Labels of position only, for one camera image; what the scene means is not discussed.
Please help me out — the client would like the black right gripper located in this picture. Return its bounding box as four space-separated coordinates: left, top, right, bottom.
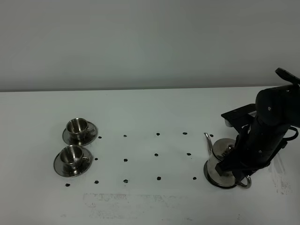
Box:
215 127 287 187

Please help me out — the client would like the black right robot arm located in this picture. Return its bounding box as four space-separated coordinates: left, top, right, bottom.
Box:
214 67 300 186

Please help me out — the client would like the stainless steel teapot saucer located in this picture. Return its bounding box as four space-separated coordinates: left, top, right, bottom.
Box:
203 161 237 189

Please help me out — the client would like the far stainless steel saucer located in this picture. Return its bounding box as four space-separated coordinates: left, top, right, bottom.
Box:
62 121 98 146

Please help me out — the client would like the near stainless steel saucer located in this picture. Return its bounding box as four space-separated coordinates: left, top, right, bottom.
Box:
53 147 93 177

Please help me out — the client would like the far stainless steel teacup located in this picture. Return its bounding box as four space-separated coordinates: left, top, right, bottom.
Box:
66 118 94 139

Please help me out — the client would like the stainless steel teacup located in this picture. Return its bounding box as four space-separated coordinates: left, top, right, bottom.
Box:
66 118 94 139
59 145 90 169

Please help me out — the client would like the near stainless steel teacup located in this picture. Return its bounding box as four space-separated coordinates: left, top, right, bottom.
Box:
59 145 90 169

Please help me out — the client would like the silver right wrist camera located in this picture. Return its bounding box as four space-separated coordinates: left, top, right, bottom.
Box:
221 104 256 129

